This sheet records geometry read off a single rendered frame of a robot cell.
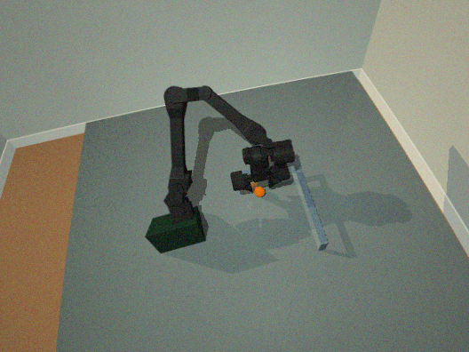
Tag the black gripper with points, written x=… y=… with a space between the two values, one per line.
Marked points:
x=274 y=174

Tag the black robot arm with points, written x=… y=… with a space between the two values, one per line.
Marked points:
x=176 y=99

